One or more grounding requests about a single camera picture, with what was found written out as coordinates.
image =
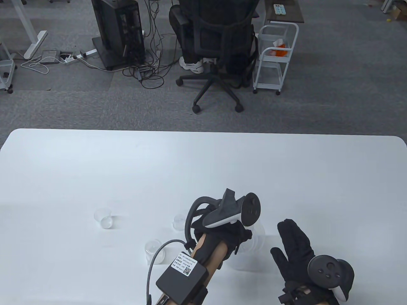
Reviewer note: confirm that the person's left hand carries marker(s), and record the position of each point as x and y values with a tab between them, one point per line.
235	236

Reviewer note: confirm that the person's right hand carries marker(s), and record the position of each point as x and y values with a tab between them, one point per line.
295	251

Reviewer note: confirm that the huge clear plastic beaker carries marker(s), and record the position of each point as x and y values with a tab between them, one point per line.
258	244

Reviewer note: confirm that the tiny clear plastic beaker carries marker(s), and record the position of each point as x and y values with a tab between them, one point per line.
178	222

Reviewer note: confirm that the slim clear plastic beaker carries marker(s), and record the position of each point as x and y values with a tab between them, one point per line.
152	258

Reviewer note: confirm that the small clear plastic beaker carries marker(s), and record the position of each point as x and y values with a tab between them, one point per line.
106	222

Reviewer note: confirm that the person's left forearm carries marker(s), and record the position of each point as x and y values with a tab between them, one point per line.
216	254

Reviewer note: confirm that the left forearm black labelled box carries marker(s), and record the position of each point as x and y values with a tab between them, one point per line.
181	282

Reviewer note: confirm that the left black white controller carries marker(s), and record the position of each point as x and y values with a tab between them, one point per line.
229	213

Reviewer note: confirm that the black white controller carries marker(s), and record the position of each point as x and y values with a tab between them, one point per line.
229	213
327	271

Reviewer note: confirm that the right black white controller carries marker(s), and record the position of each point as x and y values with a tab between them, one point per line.
327	271

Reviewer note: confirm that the white rolling cart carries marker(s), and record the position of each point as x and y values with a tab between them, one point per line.
268	86

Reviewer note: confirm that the orange packet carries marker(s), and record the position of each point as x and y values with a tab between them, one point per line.
279	50

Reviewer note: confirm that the black office chair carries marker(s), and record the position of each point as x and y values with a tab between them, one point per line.
225	35

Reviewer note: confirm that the brown side table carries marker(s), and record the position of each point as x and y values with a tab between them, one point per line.
292	12

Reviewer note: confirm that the pale remote control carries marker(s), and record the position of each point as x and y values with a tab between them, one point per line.
279	9

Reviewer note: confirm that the white power strip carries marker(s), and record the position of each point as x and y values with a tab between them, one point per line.
87	52

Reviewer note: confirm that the black computer tower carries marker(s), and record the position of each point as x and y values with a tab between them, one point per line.
108	25

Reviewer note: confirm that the grey floor socket box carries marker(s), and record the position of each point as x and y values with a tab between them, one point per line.
51	57

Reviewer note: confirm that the cardboard box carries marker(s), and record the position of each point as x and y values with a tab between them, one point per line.
399	12

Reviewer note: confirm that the white desk leg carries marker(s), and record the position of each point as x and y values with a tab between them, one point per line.
31	44

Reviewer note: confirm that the small white wheeled cart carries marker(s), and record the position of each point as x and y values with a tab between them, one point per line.
6	66

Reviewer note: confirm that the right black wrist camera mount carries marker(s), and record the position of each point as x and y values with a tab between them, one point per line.
287	297

